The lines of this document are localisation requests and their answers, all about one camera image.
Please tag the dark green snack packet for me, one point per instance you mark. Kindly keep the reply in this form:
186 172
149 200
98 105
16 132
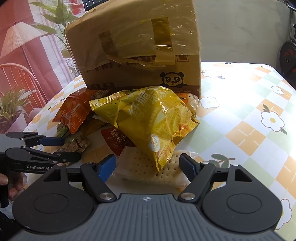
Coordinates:
77 142

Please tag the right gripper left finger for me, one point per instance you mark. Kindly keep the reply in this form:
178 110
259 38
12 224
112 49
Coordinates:
94 177

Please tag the yellow corn chips bag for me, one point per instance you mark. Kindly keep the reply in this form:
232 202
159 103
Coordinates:
154 118

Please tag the brown cardboard box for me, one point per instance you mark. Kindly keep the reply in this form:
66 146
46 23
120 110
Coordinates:
132 44

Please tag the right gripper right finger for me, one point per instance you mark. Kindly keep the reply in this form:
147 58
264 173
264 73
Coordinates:
200 176

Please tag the orange chips bag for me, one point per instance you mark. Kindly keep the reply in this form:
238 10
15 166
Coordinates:
75 109

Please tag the floral checkered tablecloth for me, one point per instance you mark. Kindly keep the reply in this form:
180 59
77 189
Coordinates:
246 129

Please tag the red dried fruit packet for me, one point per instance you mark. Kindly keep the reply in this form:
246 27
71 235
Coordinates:
116 140

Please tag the orange white biscuit pack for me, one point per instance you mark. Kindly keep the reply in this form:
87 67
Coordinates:
190 100

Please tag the black exercise bike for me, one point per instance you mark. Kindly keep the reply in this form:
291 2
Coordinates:
287 56

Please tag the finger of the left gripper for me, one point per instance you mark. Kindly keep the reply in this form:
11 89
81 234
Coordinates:
32 139
28 160

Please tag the person's left hand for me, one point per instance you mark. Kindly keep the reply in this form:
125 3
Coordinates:
16 183

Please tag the clear cracker pack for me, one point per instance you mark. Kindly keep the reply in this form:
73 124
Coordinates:
136 166

